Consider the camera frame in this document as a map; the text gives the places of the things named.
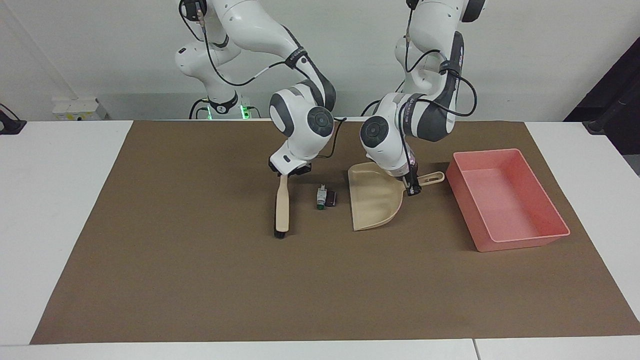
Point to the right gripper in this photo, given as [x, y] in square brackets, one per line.
[302, 170]

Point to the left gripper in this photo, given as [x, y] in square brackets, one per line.
[413, 180]

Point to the beige brush with black bristles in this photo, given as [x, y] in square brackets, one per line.
[283, 205]

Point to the beige plastic dustpan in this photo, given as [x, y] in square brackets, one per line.
[372, 197]

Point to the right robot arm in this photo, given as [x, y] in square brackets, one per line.
[250, 30]

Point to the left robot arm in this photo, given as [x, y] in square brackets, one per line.
[435, 30]

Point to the pink plastic bin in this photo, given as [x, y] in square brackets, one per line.
[505, 200]

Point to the small white green bottle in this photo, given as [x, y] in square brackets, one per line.
[321, 196]

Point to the small black electronic part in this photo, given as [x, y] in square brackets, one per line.
[331, 199]

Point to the black stand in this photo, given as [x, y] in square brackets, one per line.
[612, 95]
[10, 124]

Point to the white wall box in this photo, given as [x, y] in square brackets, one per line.
[77, 109]

